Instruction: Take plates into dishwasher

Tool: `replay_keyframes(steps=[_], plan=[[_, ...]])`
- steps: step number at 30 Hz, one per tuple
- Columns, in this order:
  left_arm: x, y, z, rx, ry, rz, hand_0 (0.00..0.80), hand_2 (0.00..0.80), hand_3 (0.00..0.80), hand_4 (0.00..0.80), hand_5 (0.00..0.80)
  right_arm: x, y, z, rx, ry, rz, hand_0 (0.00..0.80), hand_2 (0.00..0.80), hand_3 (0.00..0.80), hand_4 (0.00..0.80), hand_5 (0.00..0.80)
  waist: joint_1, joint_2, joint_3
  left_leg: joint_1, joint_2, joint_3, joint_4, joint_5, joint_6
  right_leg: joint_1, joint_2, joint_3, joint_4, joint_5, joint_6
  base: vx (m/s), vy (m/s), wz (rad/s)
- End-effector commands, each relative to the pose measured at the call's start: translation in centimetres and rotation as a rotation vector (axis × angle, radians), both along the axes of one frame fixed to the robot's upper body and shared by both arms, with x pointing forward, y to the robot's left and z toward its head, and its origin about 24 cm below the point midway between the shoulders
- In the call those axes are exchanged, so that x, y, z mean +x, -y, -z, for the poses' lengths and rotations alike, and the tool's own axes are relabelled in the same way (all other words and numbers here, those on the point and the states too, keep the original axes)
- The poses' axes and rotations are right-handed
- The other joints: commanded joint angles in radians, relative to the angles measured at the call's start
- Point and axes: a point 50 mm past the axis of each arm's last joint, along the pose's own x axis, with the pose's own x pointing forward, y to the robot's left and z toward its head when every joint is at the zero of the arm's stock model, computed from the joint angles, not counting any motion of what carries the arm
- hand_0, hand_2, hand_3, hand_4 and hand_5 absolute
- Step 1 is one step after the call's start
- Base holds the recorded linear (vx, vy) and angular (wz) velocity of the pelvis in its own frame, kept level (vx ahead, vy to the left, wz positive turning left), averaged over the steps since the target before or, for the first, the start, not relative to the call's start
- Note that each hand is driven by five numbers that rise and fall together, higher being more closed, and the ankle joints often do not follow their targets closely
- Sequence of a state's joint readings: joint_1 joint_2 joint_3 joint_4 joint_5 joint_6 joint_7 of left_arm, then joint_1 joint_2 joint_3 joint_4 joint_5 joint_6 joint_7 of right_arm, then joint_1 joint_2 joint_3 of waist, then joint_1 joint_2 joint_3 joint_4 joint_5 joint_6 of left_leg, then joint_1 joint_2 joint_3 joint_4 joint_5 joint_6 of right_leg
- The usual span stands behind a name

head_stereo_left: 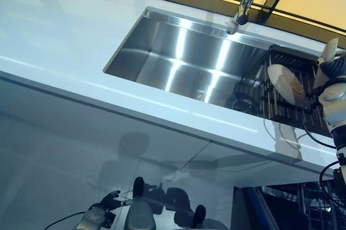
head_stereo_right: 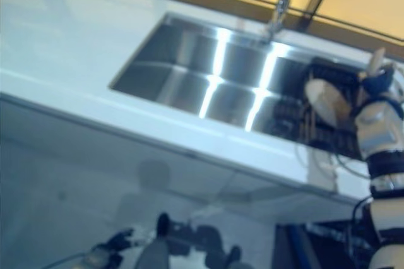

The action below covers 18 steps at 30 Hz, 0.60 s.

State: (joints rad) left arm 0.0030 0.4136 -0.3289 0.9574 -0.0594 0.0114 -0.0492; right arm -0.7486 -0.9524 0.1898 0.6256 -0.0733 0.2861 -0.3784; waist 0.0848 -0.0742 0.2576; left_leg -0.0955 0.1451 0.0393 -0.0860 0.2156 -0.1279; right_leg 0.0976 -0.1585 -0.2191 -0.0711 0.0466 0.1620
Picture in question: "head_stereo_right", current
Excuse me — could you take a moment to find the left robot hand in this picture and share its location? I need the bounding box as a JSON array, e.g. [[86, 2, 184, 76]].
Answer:
[[100, 228, 135, 251]]

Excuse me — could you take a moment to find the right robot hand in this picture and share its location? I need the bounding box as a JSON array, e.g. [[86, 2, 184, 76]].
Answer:
[[356, 64, 398, 99]]

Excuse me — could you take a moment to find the black dish drying rack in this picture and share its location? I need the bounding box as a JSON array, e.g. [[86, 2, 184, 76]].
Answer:
[[274, 56, 364, 158]]

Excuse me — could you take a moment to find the white glossy cabinet door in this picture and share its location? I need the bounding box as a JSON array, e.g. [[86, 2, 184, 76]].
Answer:
[[220, 170, 359, 222], [0, 92, 236, 222]]

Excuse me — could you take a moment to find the stainless steel sink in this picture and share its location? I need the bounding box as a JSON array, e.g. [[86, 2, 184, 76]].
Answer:
[[108, 11, 367, 160]]

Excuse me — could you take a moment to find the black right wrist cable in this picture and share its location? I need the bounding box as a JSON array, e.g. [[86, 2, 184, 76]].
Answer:
[[334, 152, 376, 244]]

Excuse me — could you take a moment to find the wire dishwasher rack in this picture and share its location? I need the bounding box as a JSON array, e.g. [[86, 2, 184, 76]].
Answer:
[[307, 221, 379, 269]]

